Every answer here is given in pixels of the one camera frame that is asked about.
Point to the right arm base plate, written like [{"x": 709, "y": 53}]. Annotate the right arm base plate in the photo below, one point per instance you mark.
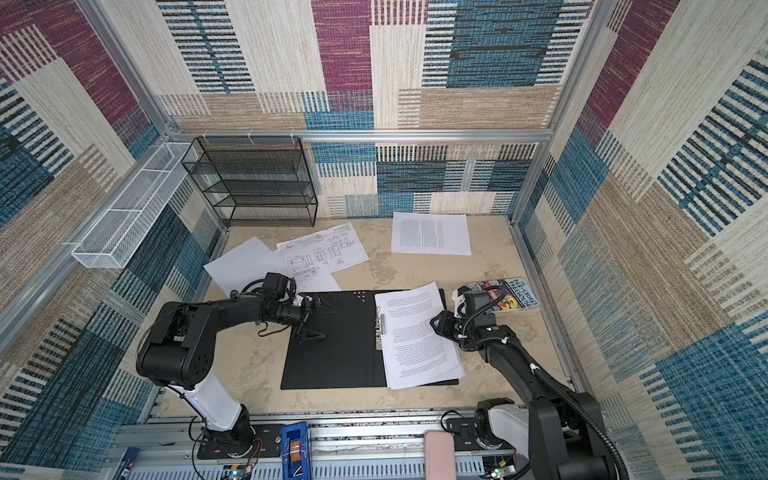
[{"x": 467, "y": 436}]

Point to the red folder black inside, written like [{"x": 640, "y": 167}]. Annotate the red folder black inside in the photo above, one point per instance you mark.
[{"x": 351, "y": 354}]

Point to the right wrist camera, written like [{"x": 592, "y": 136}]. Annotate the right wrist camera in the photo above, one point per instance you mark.
[{"x": 469, "y": 302}]

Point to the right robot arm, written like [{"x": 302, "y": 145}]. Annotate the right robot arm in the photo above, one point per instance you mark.
[{"x": 557, "y": 433}]

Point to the colourful comic book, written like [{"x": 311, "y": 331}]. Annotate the colourful comic book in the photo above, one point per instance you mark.
[{"x": 515, "y": 292}]

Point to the white wire mesh tray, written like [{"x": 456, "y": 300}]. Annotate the white wire mesh tray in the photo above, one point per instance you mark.
[{"x": 114, "y": 239}]

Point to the blank white sheet front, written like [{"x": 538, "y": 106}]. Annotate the blank white sheet front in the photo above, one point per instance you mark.
[{"x": 319, "y": 283}]

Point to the blue box on rail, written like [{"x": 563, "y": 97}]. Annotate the blue box on rail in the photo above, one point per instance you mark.
[{"x": 296, "y": 452}]

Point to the pink phone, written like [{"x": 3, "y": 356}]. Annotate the pink phone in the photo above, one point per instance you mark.
[{"x": 439, "y": 456}]

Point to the diagram drawing sheet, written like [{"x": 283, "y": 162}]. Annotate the diagram drawing sheet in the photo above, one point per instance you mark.
[{"x": 323, "y": 253}]

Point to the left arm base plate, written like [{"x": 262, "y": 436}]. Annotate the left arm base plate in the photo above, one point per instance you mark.
[{"x": 263, "y": 441}]

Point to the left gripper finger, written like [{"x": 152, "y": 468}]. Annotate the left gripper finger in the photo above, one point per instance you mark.
[
  {"x": 303, "y": 334},
  {"x": 319, "y": 304}
]

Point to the black wire mesh shelf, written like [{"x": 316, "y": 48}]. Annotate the black wire mesh shelf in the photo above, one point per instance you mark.
[{"x": 254, "y": 181}]

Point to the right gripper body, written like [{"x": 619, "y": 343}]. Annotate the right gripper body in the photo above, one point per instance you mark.
[{"x": 455, "y": 328}]

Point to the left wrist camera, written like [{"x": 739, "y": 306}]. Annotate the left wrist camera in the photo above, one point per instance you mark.
[{"x": 278, "y": 286}]

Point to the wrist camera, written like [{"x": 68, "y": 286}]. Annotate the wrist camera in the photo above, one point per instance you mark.
[
  {"x": 469, "y": 302},
  {"x": 278, "y": 286}
]

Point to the blank white sheet left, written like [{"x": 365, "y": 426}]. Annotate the blank white sheet left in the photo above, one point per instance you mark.
[{"x": 248, "y": 262}]

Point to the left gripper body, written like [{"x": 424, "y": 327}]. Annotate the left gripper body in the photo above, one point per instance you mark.
[{"x": 292, "y": 315}]

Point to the blank white sheet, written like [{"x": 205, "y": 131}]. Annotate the blank white sheet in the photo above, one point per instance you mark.
[
  {"x": 319, "y": 283},
  {"x": 248, "y": 262}
]

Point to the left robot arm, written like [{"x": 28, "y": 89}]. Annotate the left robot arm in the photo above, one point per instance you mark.
[{"x": 177, "y": 351}]

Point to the text sheet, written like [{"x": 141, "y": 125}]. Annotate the text sheet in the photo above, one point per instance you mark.
[
  {"x": 433, "y": 234},
  {"x": 413, "y": 354}
]

